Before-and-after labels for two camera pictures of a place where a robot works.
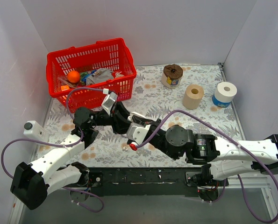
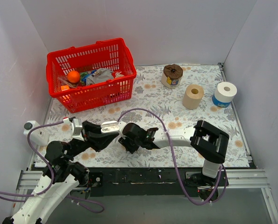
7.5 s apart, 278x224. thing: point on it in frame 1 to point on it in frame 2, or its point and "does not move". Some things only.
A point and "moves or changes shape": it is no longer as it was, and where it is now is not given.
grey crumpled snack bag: (102, 75) does not move
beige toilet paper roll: (192, 96) does not move
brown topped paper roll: (172, 75) does not move
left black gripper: (117, 119) to (88, 134)
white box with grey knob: (32, 130) does not move
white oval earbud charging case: (130, 117) moves or changes shape
